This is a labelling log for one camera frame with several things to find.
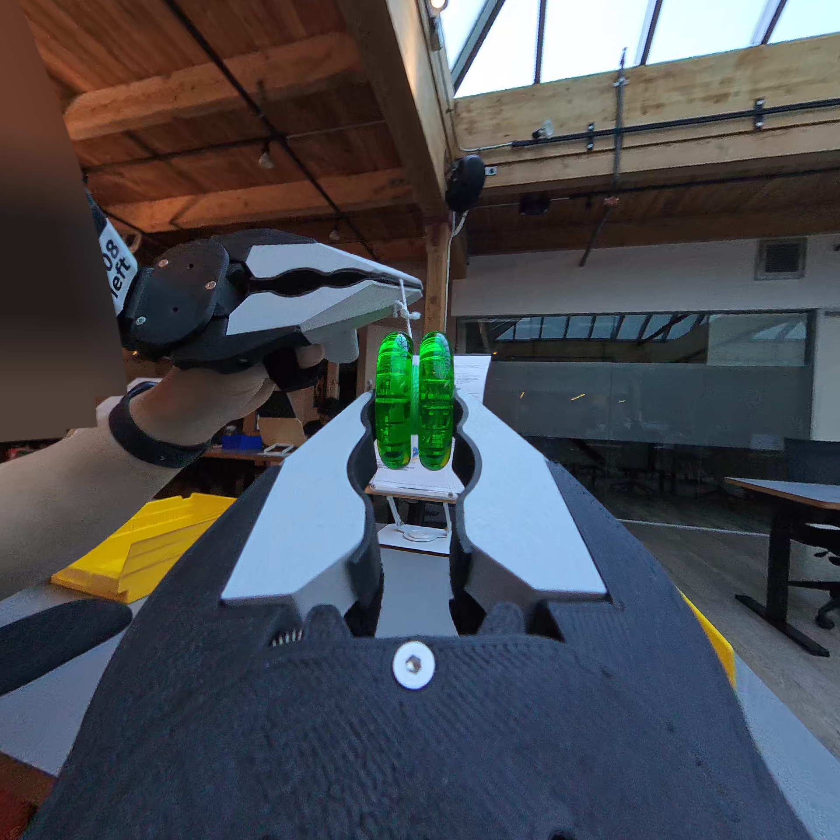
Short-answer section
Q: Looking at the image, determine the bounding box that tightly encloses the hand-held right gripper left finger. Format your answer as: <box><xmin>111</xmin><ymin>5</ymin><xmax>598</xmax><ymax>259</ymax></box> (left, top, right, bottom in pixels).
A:
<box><xmin>221</xmin><ymin>392</ymin><xmax>385</xmax><ymax>636</ymax></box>

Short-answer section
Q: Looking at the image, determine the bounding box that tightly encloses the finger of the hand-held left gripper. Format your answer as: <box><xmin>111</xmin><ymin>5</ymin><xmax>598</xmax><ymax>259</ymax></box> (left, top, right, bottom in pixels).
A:
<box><xmin>248</xmin><ymin>243</ymin><xmax>425</xmax><ymax>294</ymax></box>
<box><xmin>225</xmin><ymin>277</ymin><xmax>425</xmax><ymax>364</ymax></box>

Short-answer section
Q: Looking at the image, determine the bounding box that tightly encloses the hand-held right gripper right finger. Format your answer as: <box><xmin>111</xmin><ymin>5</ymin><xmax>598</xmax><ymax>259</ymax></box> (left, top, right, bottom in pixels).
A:
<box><xmin>449</xmin><ymin>392</ymin><xmax>609</xmax><ymax>636</ymax></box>

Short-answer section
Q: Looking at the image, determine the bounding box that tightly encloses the white yoyo string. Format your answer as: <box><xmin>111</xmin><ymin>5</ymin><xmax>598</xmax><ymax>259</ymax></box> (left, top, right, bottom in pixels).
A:
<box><xmin>392</xmin><ymin>279</ymin><xmax>422</xmax><ymax>342</ymax></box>

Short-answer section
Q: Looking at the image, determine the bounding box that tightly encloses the green translucent yoyo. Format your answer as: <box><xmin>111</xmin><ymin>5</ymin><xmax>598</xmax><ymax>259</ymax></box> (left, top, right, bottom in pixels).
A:
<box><xmin>374</xmin><ymin>330</ymin><xmax>455</xmax><ymax>472</ymax></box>

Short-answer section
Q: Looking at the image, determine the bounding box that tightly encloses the person's left forearm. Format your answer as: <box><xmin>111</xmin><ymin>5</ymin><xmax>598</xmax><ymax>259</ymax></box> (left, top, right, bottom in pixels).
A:
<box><xmin>0</xmin><ymin>427</ymin><xmax>175</xmax><ymax>601</ymax></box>

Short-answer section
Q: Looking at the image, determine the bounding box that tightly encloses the person's left hand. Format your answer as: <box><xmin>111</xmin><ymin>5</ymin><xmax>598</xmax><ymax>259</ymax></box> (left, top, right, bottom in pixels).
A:
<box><xmin>128</xmin><ymin>344</ymin><xmax>327</xmax><ymax>452</ymax></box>

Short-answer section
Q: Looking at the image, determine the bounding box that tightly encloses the white tablet stand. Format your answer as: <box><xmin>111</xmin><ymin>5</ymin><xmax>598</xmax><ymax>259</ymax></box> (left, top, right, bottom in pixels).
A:
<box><xmin>377</xmin><ymin>495</ymin><xmax>455</xmax><ymax>549</ymax></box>

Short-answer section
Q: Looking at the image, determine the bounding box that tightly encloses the cardboard box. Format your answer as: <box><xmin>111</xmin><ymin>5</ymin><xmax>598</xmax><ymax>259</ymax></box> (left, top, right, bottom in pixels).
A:
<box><xmin>256</xmin><ymin>415</ymin><xmax>307</xmax><ymax>448</ymax></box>

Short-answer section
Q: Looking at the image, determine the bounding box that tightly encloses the yellow plastic bin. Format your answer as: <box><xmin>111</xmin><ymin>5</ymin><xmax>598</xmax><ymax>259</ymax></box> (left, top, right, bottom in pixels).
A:
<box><xmin>51</xmin><ymin>493</ymin><xmax>736</xmax><ymax>689</ymax></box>

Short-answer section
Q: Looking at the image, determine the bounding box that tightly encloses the black wristband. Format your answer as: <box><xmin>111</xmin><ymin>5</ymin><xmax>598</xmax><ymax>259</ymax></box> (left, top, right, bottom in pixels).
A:
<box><xmin>108</xmin><ymin>382</ymin><xmax>212</xmax><ymax>470</ymax></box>

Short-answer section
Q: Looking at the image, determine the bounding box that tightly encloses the printed instruction sheet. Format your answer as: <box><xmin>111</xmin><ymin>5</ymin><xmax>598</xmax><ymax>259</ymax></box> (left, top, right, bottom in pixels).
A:
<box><xmin>365</xmin><ymin>354</ymin><xmax>493</xmax><ymax>503</ymax></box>

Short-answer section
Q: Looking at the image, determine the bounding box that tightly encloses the black hanging speaker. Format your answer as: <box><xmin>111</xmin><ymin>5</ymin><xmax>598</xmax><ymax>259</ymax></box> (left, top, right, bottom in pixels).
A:
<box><xmin>444</xmin><ymin>154</ymin><xmax>487</xmax><ymax>213</ymax></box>

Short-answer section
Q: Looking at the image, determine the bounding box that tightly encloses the grey office desk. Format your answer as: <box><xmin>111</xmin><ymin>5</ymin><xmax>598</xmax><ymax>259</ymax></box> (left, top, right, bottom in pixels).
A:
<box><xmin>724</xmin><ymin>477</ymin><xmax>840</xmax><ymax>657</ymax></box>

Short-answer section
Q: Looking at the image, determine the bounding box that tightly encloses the black office chair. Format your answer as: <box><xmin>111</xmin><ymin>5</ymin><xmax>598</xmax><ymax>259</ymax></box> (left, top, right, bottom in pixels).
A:
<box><xmin>783</xmin><ymin>437</ymin><xmax>840</xmax><ymax>631</ymax></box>

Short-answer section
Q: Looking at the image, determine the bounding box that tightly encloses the wooden support post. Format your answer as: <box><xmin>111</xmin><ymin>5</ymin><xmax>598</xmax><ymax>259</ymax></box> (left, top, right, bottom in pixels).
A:
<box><xmin>423</xmin><ymin>220</ymin><xmax>455</xmax><ymax>337</ymax></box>

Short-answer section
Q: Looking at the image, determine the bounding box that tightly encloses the wall vent grille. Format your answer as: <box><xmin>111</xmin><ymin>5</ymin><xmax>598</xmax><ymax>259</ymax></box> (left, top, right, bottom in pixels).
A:
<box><xmin>755</xmin><ymin>238</ymin><xmax>808</xmax><ymax>281</ymax></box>

